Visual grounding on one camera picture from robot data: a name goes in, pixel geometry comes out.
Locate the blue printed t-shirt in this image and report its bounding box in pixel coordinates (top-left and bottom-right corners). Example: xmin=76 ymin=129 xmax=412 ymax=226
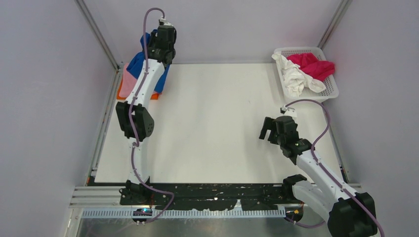
xmin=126 ymin=29 xmax=171 ymax=94

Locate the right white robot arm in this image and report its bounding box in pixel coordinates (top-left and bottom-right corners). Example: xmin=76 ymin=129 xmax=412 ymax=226
xmin=259 ymin=116 xmax=379 ymax=237

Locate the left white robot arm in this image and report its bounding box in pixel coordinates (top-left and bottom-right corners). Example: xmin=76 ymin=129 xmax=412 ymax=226
xmin=116 ymin=24 xmax=177 ymax=204

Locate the pink folded t-shirt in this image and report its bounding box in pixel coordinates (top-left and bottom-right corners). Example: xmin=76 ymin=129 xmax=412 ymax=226
xmin=117 ymin=70 xmax=137 ymax=99

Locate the orange folded t-shirt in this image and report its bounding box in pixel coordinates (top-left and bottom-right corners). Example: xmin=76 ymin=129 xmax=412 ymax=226
xmin=116 ymin=79 xmax=165 ymax=100

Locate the white t-shirt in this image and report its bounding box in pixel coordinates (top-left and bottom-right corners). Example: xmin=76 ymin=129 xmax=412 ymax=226
xmin=272 ymin=52 xmax=326 ymax=97

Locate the white plastic basket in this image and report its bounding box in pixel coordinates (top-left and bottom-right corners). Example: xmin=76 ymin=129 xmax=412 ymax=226
xmin=273 ymin=46 xmax=339 ymax=103

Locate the red t-shirt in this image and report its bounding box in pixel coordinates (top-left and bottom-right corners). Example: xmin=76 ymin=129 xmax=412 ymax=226
xmin=287 ymin=53 xmax=335 ymax=81

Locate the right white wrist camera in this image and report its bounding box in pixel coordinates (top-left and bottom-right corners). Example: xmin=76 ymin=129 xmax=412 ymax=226
xmin=280 ymin=106 xmax=297 ymax=119

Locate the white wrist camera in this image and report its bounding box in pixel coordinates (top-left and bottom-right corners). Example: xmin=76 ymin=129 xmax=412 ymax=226
xmin=159 ymin=17 xmax=173 ymax=27
xmin=280 ymin=106 xmax=297 ymax=119

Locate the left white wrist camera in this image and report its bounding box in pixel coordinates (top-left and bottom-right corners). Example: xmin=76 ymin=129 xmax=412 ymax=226
xmin=159 ymin=17 xmax=173 ymax=27

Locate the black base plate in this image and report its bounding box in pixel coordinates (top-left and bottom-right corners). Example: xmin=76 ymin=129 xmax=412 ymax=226
xmin=119 ymin=182 xmax=302 ymax=211

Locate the aluminium frame rail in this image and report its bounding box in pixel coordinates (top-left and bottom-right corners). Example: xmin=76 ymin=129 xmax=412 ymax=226
xmin=69 ymin=183 xmax=368 ymax=209

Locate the white slotted cable duct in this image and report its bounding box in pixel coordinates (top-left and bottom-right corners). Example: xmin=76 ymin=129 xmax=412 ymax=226
xmin=82 ymin=207 xmax=286 ymax=219

